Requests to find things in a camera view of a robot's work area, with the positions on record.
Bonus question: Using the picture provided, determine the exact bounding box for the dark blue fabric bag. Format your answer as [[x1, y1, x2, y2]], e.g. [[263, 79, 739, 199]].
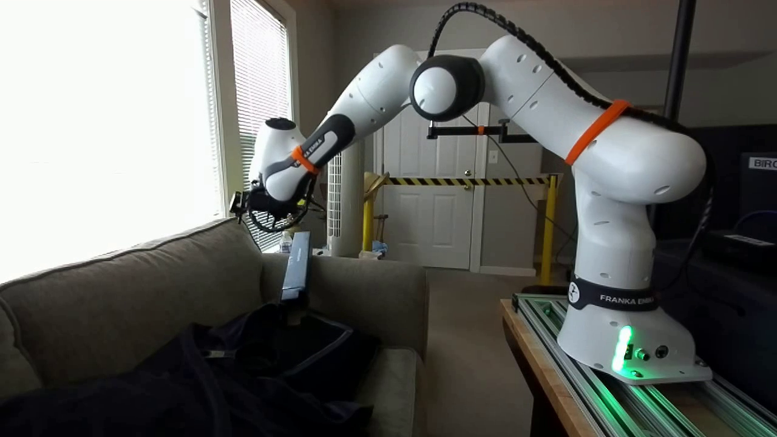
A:
[[0, 298, 380, 437]]

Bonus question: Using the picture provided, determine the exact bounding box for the bright window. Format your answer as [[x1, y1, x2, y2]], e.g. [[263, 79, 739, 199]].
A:
[[0, 0, 227, 286]]

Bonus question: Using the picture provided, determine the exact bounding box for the small orange strap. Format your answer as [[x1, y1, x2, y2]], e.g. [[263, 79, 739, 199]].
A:
[[288, 143, 322, 178]]

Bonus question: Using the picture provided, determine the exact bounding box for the yellow post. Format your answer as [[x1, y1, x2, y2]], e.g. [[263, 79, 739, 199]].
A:
[[537, 173, 564, 286], [359, 170, 392, 256]]

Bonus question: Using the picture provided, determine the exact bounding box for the aluminium rail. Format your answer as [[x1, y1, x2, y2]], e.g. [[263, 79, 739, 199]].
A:
[[513, 289, 777, 437]]

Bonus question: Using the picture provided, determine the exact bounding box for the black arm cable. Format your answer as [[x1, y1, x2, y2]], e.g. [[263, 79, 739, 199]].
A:
[[424, 0, 718, 298]]

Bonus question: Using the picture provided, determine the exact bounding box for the wide orange strap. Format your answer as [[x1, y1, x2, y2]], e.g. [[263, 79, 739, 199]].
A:
[[564, 98, 631, 169]]

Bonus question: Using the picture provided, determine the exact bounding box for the yellow black barrier tape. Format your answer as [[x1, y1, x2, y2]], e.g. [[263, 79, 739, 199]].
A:
[[380, 173, 562, 189]]

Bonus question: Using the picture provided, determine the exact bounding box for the long dark grey remote box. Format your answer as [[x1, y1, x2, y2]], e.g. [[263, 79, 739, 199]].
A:
[[280, 229, 313, 305]]

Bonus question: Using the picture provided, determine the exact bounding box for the black vertical pole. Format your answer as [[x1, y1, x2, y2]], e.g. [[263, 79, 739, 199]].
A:
[[664, 0, 700, 125]]

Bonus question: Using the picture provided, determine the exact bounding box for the black horizontal mount bar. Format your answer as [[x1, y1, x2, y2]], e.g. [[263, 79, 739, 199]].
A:
[[424, 120, 542, 146]]

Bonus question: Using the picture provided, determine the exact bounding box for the black equipment cabinet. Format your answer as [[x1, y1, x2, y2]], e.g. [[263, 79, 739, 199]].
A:
[[653, 120, 777, 410]]

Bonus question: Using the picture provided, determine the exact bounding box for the wooden table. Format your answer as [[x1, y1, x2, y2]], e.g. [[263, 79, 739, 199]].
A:
[[497, 295, 777, 437]]

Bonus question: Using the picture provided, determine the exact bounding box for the window with blinds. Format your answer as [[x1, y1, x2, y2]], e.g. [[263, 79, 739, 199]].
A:
[[229, 0, 297, 186]]

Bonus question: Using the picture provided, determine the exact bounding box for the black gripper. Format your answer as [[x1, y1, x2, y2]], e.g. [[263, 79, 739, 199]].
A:
[[239, 182, 302, 234]]

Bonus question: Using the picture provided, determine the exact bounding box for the white panel door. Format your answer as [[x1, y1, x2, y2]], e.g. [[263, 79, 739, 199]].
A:
[[380, 101, 492, 275]]

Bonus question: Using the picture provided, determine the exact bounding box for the white tower heater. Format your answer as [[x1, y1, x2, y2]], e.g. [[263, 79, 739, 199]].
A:
[[325, 143, 366, 261]]

